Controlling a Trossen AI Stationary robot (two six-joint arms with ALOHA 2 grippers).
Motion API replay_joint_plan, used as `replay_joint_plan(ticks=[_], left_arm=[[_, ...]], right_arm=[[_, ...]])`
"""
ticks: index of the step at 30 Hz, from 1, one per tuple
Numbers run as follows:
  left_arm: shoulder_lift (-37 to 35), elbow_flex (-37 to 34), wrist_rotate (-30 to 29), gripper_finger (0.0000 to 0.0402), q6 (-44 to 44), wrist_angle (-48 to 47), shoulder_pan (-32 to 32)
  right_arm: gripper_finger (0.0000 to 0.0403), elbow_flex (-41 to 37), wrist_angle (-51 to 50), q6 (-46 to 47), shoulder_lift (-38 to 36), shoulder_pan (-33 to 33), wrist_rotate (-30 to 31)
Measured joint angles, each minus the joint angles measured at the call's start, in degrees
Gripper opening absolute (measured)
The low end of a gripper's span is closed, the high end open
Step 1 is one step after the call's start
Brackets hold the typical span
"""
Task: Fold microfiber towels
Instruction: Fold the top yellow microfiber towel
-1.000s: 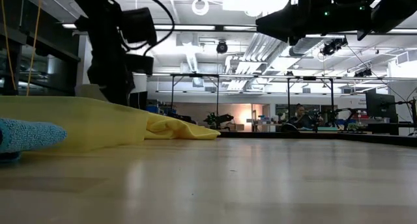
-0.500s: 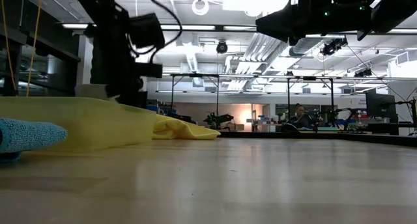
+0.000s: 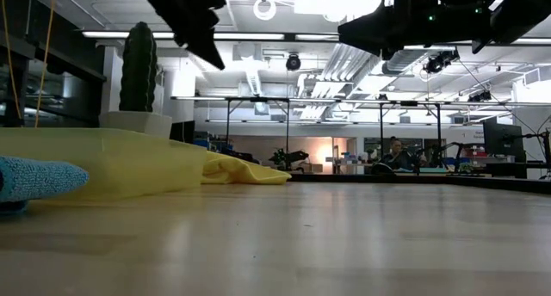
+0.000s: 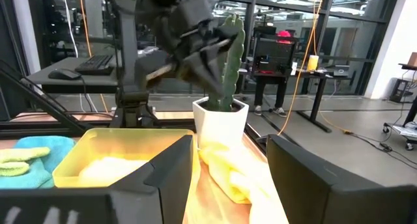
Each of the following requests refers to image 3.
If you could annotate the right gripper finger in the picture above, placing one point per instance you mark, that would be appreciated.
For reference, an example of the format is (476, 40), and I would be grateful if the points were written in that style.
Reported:
(376, 13)
(370, 35)

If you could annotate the large black monitor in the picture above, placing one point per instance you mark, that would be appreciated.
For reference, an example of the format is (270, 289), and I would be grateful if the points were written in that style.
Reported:
(501, 141)

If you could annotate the person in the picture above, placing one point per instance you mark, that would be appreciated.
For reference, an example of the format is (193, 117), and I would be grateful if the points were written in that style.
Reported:
(397, 156)

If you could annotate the blue microfiber towel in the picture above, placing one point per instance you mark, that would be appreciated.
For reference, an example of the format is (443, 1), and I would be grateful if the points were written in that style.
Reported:
(39, 180)

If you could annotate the yellow microfiber towel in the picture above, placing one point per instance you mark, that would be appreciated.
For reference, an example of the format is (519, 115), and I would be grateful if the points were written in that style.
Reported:
(241, 173)

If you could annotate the round black ceiling device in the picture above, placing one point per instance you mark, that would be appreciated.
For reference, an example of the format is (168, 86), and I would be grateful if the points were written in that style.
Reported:
(293, 62)

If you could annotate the black desk stand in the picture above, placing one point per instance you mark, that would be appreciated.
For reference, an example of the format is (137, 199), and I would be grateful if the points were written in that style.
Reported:
(547, 154)

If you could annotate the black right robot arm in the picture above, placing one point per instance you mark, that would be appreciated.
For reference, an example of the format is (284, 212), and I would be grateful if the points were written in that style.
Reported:
(508, 12)

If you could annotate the red storage bin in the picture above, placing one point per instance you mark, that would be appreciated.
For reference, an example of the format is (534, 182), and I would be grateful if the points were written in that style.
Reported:
(473, 152)

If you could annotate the green cactus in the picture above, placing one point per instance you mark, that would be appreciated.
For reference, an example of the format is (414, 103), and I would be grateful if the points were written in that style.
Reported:
(138, 72)

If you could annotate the small black monitor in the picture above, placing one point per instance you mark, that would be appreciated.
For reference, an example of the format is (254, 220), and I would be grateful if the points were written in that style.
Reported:
(183, 132)

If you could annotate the translucent yellow plastic tray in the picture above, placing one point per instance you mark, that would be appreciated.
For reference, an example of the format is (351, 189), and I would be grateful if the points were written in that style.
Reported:
(129, 167)

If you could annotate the black background robot arm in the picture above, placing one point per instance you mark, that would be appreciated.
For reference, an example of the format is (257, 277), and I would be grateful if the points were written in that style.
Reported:
(447, 146)
(286, 157)

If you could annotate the small black ceiling camera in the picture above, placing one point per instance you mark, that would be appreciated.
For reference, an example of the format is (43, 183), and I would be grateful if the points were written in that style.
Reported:
(480, 96)

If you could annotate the long ceiling light strip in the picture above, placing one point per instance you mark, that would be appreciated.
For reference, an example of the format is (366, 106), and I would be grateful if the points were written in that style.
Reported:
(241, 35)

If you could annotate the black ceiling camera cluster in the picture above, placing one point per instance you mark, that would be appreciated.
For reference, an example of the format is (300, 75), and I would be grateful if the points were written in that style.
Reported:
(439, 63)

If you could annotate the black metal workstation frame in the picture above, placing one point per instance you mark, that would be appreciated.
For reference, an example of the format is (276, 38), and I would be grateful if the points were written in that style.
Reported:
(287, 124)

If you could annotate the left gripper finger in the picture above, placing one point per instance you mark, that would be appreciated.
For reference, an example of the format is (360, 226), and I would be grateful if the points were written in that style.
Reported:
(204, 48)
(214, 46)

